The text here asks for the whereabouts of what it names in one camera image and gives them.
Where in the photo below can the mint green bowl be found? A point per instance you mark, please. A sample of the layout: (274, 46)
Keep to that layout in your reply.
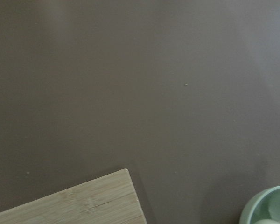
(263, 208)

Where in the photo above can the wooden cutting board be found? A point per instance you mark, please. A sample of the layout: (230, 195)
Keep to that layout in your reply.
(110, 199)

